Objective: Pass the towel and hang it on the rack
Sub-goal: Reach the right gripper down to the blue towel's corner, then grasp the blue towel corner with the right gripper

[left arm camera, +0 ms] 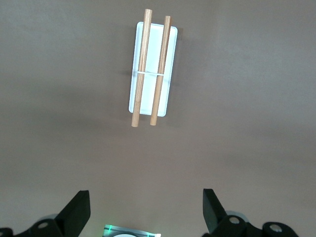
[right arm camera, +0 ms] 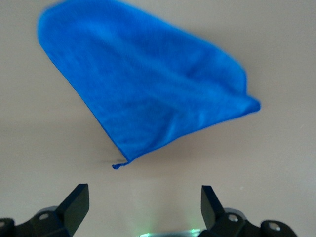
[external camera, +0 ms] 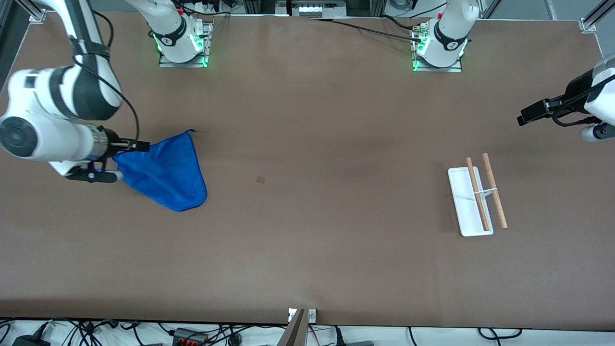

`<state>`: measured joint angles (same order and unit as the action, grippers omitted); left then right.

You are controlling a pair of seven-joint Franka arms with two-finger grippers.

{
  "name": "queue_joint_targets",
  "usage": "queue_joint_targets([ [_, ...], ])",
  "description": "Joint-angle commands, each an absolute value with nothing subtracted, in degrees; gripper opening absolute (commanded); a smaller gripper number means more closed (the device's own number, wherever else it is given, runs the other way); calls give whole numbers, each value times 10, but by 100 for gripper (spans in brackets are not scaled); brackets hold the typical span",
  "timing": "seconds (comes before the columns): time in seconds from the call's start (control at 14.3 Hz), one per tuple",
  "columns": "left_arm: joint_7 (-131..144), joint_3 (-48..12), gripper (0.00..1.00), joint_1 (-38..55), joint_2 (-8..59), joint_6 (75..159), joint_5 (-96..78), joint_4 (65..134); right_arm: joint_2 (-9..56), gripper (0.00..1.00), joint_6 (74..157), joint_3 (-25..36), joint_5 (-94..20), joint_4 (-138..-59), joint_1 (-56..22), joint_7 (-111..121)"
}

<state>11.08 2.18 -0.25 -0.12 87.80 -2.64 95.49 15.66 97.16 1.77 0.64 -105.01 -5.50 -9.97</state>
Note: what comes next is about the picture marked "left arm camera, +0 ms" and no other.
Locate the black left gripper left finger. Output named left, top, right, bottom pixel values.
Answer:
left=0, top=190, right=91, bottom=237

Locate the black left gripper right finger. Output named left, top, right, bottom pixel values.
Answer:
left=202, top=189, right=299, bottom=237

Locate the wooden chopsticks pair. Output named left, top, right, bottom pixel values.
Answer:
left=128, top=8, right=178, bottom=128

